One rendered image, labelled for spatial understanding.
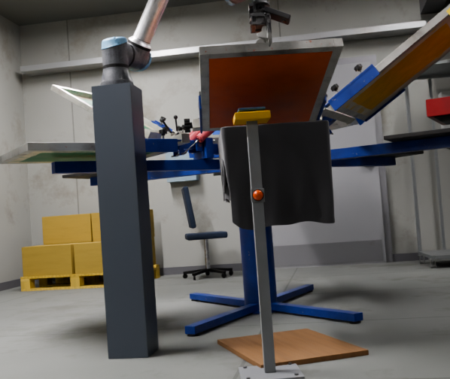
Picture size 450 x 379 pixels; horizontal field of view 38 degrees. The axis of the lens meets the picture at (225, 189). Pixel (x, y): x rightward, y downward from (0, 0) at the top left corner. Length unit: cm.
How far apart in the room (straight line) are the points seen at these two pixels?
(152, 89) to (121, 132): 448
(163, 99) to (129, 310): 465
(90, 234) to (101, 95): 398
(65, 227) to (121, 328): 409
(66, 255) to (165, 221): 127
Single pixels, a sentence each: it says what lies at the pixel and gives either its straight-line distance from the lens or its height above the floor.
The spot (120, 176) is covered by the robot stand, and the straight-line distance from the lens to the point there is 289.
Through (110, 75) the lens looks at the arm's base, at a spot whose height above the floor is 124.
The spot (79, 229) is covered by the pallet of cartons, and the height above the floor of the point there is 56.
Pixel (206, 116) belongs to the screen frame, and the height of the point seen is 108.
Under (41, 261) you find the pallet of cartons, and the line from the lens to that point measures 665.
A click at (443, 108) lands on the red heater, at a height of 105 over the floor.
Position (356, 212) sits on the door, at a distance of 694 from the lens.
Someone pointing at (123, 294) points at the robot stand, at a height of 28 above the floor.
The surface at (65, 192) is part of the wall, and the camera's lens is 758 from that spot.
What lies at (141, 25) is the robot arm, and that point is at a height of 149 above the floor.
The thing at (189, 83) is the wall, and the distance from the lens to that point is 728.
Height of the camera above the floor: 58
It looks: 2 degrees up
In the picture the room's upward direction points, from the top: 4 degrees counter-clockwise
